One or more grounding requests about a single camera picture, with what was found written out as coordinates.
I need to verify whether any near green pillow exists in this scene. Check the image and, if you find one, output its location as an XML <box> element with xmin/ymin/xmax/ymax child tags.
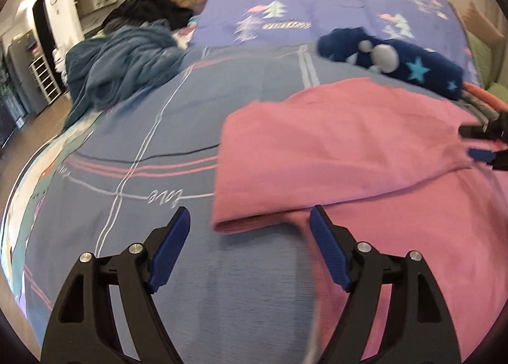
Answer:
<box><xmin>487</xmin><ymin>82</ymin><xmax>508</xmax><ymax>104</ymax></box>

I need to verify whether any far green pillow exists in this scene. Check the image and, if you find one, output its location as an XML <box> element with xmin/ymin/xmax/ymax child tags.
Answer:
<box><xmin>467</xmin><ymin>31</ymin><xmax>493</xmax><ymax>89</ymax></box>

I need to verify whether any white shelf rack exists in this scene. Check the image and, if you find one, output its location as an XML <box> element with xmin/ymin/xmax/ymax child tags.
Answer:
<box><xmin>29</xmin><ymin>55</ymin><xmax>61</xmax><ymax>104</ymax></box>

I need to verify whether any purple tree print duvet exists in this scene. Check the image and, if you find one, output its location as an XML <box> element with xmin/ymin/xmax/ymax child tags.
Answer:
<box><xmin>190</xmin><ymin>0</ymin><xmax>480</xmax><ymax>84</ymax></box>

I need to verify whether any folded clothes stack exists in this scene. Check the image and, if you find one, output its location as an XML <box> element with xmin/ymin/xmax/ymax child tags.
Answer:
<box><xmin>458</xmin><ymin>82</ymin><xmax>507</xmax><ymax>124</ymax></box>

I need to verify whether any green pillow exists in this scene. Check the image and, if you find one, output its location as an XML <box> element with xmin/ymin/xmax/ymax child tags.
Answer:
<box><xmin>467</xmin><ymin>31</ymin><xmax>493</xmax><ymax>89</ymax></box>
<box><xmin>487</xmin><ymin>82</ymin><xmax>508</xmax><ymax>104</ymax></box>

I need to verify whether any pink shirt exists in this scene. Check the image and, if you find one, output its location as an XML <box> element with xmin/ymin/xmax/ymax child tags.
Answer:
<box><xmin>211</xmin><ymin>78</ymin><xmax>507</xmax><ymax>358</ymax></box>

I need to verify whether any black clothes pile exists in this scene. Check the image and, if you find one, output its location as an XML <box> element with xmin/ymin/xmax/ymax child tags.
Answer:
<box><xmin>102</xmin><ymin>0</ymin><xmax>194</xmax><ymax>30</ymax></box>

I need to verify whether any teal fleece blanket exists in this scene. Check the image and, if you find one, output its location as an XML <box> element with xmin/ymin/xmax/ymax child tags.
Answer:
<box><xmin>63</xmin><ymin>19</ymin><xmax>185</xmax><ymax>130</ymax></box>

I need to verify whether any navy star fleece garment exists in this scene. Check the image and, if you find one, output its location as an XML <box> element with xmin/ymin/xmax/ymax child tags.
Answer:
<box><xmin>317</xmin><ymin>27</ymin><xmax>463</xmax><ymax>101</ymax></box>

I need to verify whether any blue striped bed sheet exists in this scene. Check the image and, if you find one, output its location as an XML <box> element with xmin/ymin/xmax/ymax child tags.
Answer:
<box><xmin>0</xmin><ymin>44</ymin><xmax>508</xmax><ymax>364</ymax></box>

